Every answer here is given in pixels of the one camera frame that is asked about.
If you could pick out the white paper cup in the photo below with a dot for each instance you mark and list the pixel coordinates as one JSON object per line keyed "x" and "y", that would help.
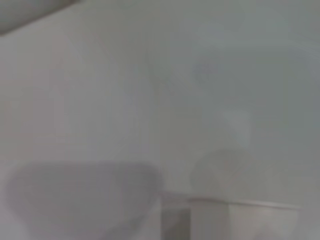
{"x": 250, "y": 222}

